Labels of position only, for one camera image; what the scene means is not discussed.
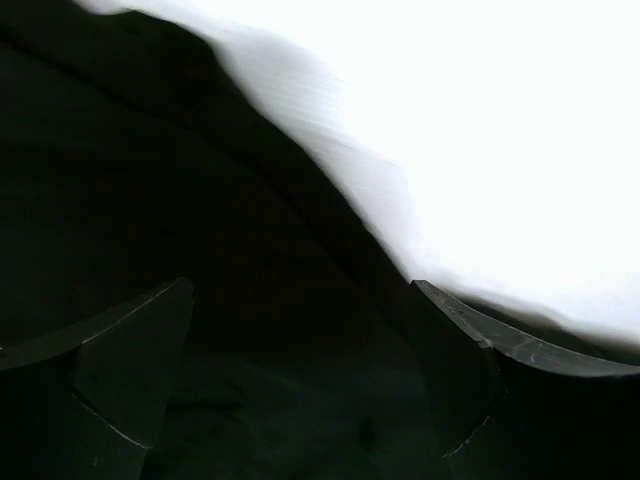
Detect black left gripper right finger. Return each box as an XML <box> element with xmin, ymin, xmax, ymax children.
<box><xmin>412</xmin><ymin>281</ymin><xmax>639</xmax><ymax>479</ymax></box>

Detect black trousers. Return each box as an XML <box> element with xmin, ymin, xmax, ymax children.
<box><xmin>1</xmin><ymin>1</ymin><xmax>451</xmax><ymax>479</ymax></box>

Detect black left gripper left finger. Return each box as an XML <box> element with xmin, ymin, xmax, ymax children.
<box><xmin>1</xmin><ymin>278</ymin><xmax>193</xmax><ymax>480</ymax></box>

